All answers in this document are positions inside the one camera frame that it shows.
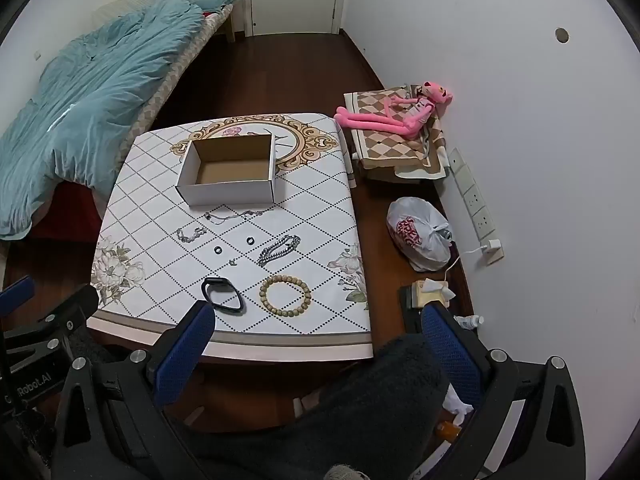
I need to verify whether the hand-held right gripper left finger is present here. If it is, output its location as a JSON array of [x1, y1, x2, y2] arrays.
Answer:
[[50, 300, 217, 480]]

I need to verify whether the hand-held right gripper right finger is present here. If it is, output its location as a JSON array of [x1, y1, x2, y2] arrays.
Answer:
[[421, 301, 587, 480]]

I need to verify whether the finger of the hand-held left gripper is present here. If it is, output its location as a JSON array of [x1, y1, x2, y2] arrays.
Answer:
[[0, 276, 37, 317], [0, 284, 100, 361]]

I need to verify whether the black wristband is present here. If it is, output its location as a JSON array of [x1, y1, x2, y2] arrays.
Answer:
[[201, 277, 246, 316]]

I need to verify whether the wooden bead bracelet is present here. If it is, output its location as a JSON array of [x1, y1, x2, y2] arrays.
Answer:
[[259, 274, 312, 319]]

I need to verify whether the chunky silver chain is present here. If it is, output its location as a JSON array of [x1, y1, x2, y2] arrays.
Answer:
[[257, 234, 302, 267]]

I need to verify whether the thin silver necklace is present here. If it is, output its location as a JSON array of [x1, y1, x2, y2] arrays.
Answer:
[[203, 208, 265, 222]]

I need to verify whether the cardboard box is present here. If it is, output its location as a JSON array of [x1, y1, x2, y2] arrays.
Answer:
[[176, 133, 277, 207]]

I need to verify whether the crumpled white tissue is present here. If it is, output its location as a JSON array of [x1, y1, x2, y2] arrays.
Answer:
[[442, 385, 475, 416]]

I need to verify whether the wooden tissue box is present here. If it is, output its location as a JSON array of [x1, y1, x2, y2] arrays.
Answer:
[[411, 280, 457, 308]]

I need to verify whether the white plastic bag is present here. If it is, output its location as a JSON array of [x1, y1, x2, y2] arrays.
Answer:
[[386, 197, 453, 271]]

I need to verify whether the blue duvet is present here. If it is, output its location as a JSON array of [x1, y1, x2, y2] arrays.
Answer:
[[0, 0, 203, 241]]

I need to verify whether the folded brown checkered blanket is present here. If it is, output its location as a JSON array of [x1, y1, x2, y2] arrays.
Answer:
[[344, 85, 448, 181]]

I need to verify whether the pink plush toy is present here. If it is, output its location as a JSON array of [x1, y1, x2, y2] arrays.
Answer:
[[334, 80, 455, 141]]

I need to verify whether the bed with checkered sheet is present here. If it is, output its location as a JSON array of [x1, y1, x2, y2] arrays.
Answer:
[[0, 0, 241, 256]]

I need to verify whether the white charger cable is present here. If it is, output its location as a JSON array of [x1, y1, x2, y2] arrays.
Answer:
[[442, 247, 483, 286]]

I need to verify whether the white wall socket strip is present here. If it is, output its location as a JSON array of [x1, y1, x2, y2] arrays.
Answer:
[[446, 147, 505, 266]]

